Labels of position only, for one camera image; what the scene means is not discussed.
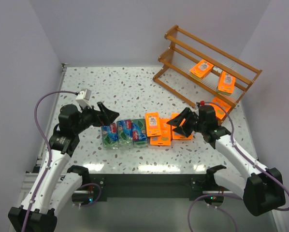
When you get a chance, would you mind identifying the orange sponge box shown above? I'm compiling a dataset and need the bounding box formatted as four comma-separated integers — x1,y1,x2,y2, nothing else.
210,97,231,120
145,112,161,137
216,71,236,96
189,59,214,81

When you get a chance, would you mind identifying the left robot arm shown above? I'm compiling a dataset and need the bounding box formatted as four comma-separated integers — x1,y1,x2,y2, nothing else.
8,102,119,232

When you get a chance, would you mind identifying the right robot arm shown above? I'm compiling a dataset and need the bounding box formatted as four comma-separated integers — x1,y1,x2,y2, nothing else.
167,104,286,216

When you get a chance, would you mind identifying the wooden shelf rack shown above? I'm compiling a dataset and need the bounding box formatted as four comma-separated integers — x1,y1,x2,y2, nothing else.
153,25,262,113

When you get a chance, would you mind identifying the orange box under right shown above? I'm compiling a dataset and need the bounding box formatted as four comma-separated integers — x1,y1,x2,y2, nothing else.
171,113,193,140

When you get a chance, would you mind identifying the orange box under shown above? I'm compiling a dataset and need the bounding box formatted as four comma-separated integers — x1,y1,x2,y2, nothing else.
160,118,172,144
171,113,193,140
150,135,171,146

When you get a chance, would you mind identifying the orange box under middle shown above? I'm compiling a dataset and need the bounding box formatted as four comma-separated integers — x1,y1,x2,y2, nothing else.
160,118,172,144

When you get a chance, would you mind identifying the blue sponge pack middle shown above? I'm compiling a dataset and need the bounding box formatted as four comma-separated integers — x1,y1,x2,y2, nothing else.
116,119,133,147

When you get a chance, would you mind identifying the blue sponge pack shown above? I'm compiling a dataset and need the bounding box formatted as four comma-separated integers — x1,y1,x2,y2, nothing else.
116,119,133,147
101,123,118,149

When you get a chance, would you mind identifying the blue sponge pack left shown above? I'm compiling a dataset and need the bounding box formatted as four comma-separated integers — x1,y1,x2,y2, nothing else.
101,123,118,149

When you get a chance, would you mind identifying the orange box under left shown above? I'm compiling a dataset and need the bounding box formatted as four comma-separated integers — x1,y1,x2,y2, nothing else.
150,135,171,146

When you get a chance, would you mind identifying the green sponge pack right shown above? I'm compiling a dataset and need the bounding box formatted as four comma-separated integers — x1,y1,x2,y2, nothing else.
131,118,148,147

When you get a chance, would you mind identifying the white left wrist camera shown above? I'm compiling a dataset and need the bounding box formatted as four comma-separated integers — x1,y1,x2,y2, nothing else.
75,88,92,108

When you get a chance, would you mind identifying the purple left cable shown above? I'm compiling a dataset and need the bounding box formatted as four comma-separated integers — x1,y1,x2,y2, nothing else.
21,90,103,232

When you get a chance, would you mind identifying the black table base frame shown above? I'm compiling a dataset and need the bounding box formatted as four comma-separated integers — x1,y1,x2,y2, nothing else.
72,173,225,203

